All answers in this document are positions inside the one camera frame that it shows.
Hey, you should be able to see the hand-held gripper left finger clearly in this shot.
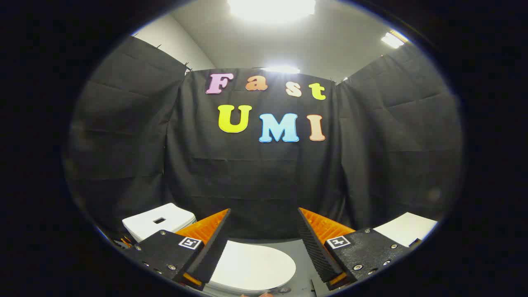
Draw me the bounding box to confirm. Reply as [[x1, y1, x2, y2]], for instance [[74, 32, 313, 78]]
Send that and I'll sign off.
[[123, 208, 231, 291]]

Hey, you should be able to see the narrow ceiling light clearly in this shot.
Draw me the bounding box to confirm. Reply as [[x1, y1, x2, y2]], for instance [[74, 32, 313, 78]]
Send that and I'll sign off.
[[381, 31, 407, 49]]

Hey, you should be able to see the black backdrop cloth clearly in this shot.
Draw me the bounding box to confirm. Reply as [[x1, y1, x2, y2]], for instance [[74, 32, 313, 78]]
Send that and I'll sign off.
[[62, 35, 464, 240]]

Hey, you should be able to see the grey drawer cabinet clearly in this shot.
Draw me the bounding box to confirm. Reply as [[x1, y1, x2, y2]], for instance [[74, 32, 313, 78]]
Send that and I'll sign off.
[[373, 212, 438, 248]]

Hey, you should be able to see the large ceiling light panel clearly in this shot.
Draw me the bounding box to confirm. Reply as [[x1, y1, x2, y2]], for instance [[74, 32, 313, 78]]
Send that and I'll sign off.
[[227, 0, 316, 22]]

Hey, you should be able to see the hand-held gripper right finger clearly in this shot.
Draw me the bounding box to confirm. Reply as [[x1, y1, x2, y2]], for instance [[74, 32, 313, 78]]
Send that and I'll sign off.
[[298, 207, 422, 291]]

